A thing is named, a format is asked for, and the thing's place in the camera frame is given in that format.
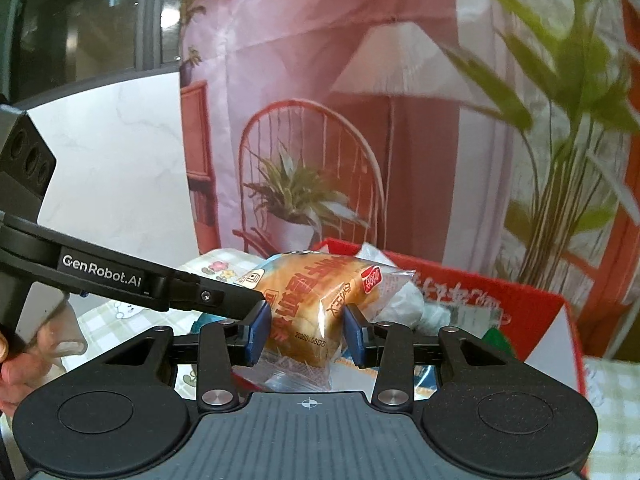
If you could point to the bread packet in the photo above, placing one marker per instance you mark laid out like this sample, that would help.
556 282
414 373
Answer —
305 300

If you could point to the white plastic packet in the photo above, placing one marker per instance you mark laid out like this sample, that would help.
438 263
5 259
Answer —
405 305

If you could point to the person's left hand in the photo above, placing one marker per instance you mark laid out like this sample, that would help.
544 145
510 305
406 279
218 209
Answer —
30 375

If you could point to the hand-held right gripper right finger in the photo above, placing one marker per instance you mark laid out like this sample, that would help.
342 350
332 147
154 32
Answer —
351 335

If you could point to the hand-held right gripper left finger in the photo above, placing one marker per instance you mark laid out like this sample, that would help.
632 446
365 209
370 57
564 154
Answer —
260 332

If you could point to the red cardboard box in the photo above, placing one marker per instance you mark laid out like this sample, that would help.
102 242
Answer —
530 310

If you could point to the dark framed window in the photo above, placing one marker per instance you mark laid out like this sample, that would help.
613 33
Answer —
90 20

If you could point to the green leafy plant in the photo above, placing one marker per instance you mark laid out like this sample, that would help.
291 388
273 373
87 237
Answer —
575 85

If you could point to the checkered tablecloth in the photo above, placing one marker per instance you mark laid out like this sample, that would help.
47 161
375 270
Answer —
95 332

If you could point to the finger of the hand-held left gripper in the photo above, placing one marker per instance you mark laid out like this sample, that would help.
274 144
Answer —
220 297

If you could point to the flower print packet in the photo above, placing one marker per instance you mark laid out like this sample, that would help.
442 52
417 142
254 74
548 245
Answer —
220 265

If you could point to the pink printed wall backdrop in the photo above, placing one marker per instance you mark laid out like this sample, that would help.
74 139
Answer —
300 60

